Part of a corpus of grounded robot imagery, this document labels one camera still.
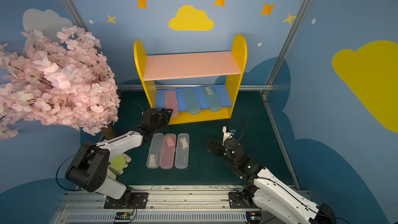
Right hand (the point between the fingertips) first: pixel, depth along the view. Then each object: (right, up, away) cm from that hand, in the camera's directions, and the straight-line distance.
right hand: (215, 138), depth 78 cm
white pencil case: (-34, -11, +10) cm, 37 cm away
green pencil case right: (0, +22, +21) cm, 30 cm away
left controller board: (-44, -35, -6) cm, 57 cm away
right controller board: (+18, -37, -5) cm, 41 cm away
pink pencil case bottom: (-26, +19, +17) cm, 37 cm away
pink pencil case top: (-27, -13, +12) cm, 32 cm away
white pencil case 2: (-19, -12, +11) cm, 25 cm away
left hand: (-24, +14, +11) cm, 30 cm away
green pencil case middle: (-12, +18, +17) cm, 28 cm away
